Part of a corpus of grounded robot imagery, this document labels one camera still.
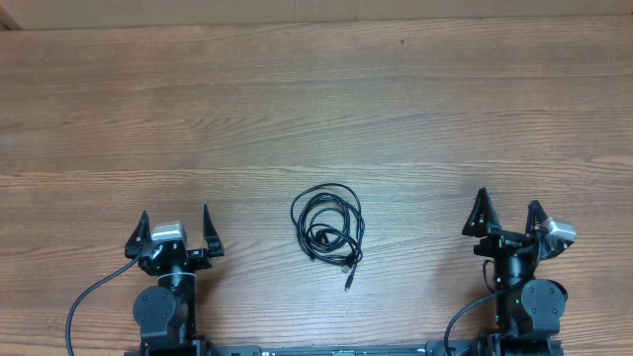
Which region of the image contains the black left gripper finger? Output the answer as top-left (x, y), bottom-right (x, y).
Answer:
top-left (203, 203), bottom-right (222, 252)
top-left (125, 211), bottom-right (150, 252)

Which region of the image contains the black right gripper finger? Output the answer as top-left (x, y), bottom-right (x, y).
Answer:
top-left (525, 200), bottom-right (549, 235)
top-left (462, 187), bottom-right (501, 236)

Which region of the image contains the long black usb cable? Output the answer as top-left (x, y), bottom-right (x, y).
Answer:
top-left (290, 182), bottom-right (367, 293)

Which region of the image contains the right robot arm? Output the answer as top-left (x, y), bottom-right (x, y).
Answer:
top-left (444, 188), bottom-right (577, 355)

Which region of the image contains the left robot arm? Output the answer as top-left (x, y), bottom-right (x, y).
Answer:
top-left (125, 206), bottom-right (225, 355)

